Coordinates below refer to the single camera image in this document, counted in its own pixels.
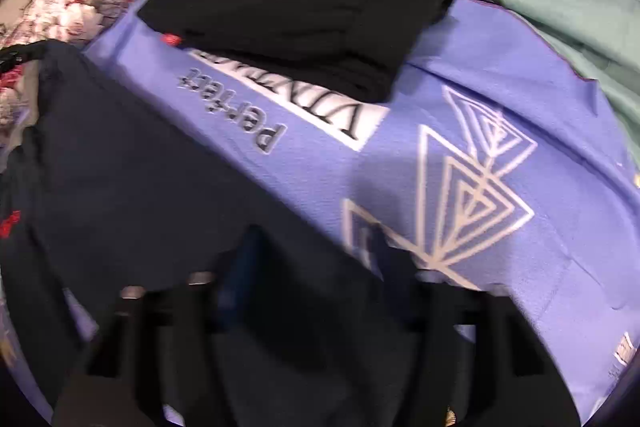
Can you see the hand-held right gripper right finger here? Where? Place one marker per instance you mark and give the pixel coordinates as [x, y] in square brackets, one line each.
[386, 259]

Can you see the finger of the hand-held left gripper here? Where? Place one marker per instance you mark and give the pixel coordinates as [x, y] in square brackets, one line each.
[20, 52]

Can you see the black folded pants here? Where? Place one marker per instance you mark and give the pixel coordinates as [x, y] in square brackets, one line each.
[300, 7]

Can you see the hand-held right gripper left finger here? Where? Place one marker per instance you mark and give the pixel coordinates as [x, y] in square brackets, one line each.
[244, 257]

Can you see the blue printed blanket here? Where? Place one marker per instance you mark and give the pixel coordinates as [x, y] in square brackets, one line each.
[500, 82]

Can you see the dark navy pants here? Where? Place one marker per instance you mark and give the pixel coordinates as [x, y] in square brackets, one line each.
[125, 182]

